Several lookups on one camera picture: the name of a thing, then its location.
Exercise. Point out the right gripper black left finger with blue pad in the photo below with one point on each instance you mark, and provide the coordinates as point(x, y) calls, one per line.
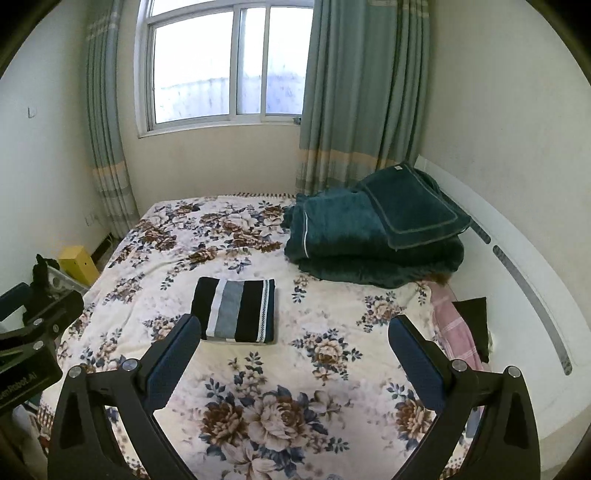
point(82, 443)

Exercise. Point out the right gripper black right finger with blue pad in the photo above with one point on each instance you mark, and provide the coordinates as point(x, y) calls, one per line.
point(505, 445)

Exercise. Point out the black grey striped sweater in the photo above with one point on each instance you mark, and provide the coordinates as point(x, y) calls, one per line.
point(240, 311)

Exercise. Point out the black clothes pile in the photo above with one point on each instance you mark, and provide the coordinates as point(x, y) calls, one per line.
point(40, 273)

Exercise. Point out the yellow box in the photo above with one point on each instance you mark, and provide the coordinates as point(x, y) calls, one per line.
point(76, 262)

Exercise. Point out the white bed headboard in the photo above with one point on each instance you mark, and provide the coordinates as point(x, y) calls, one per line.
point(533, 319)

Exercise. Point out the pink plaid bed sheet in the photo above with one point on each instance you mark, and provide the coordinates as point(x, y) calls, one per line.
point(446, 319)

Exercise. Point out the black cloth beside bed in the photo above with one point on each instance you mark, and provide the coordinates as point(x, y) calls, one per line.
point(472, 328)

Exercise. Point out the floral bed cover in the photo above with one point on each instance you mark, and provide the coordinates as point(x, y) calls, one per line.
point(298, 380)

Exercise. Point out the dark green pillow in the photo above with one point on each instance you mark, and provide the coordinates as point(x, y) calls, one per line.
point(412, 207)

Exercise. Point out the dark green folded blanket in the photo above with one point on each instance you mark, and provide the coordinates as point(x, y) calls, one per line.
point(337, 236)

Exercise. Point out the white framed window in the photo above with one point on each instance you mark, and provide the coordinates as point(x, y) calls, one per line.
point(217, 63)

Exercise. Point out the left green striped curtain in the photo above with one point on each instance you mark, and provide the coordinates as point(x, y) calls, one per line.
point(109, 168)

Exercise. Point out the green striped curtain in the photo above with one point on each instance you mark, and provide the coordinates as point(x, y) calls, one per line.
point(109, 168)
point(365, 90)

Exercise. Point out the right green striped curtain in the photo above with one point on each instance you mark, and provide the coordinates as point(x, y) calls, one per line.
point(365, 90)

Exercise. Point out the white wall switch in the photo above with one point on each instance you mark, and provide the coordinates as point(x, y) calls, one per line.
point(31, 112)

